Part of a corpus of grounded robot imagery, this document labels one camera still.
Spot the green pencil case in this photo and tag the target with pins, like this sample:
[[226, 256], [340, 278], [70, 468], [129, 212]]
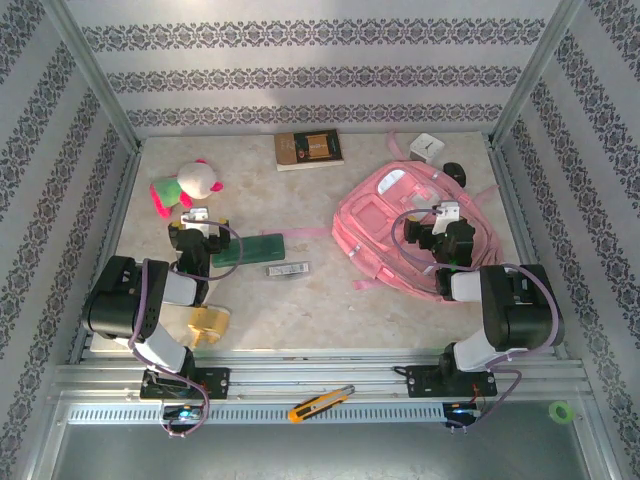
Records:
[[260, 249]]

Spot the pink backpack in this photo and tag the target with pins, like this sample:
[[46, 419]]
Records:
[[370, 220]]

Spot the small grey rectangular box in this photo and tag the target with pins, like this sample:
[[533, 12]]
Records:
[[287, 270]]

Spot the brown cover paperback book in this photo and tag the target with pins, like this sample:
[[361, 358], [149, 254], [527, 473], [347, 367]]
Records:
[[307, 147]]

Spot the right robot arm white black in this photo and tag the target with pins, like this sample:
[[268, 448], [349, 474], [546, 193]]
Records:
[[520, 310]]

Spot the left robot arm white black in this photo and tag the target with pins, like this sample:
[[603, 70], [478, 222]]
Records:
[[115, 300]]

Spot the black computer mouse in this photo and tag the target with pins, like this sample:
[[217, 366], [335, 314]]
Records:
[[455, 173]]

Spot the white green pink plush toy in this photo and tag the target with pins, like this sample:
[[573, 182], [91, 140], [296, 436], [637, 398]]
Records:
[[195, 180]]

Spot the white square alarm clock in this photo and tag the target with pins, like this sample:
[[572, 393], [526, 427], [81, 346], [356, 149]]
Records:
[[426, 147]]

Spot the small electronics board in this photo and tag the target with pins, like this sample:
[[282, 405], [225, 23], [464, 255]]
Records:
[[182, 414], [462, 412]]

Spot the yellow utility knife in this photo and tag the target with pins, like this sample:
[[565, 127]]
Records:
[[315, 406]]

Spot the green tape roll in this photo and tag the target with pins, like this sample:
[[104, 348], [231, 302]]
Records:
[[561, 412]]

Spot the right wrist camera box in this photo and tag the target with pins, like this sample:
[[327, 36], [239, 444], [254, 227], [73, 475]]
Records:
[[446, 212]]

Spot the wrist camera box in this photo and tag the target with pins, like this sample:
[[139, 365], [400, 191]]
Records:
[[196, 215], [446, 212]]

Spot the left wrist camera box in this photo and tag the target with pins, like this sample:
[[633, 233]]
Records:
[[196, 215]]

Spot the aluminium side rail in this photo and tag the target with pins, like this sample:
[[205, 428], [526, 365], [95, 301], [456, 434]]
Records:
[[520, 220], [117, 220]]

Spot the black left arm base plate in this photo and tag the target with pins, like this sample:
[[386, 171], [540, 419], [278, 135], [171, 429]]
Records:
[[220, 381]]

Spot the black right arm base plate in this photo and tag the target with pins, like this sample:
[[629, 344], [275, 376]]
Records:
[[420, 382]]

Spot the aluminium mounting rail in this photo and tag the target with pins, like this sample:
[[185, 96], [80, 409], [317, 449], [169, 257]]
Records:
[[320, 372]]

